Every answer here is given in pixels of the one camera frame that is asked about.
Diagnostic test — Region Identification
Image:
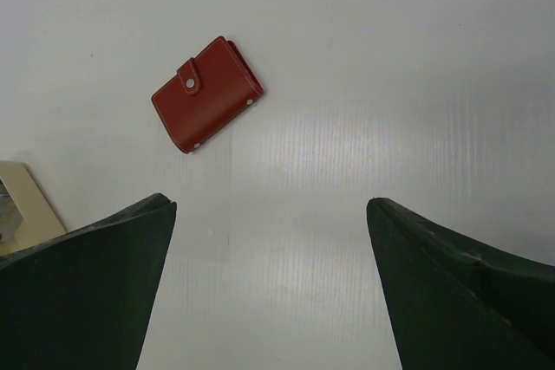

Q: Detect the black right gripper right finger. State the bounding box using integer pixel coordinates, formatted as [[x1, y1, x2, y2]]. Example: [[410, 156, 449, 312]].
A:
[[366, 198, 554, 369]]

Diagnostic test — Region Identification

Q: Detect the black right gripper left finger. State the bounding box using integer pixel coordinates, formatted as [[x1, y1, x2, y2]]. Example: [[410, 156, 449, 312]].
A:
[[1, 193, 177, 369]]

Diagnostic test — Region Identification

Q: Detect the red leather card holder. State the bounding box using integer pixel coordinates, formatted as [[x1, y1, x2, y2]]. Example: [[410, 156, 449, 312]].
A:
[[151, 36, 264, 153]]

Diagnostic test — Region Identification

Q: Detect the beige oval tray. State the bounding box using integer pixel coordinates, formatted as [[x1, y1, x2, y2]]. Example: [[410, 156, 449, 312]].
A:
[[1, 160, 66, 255]]

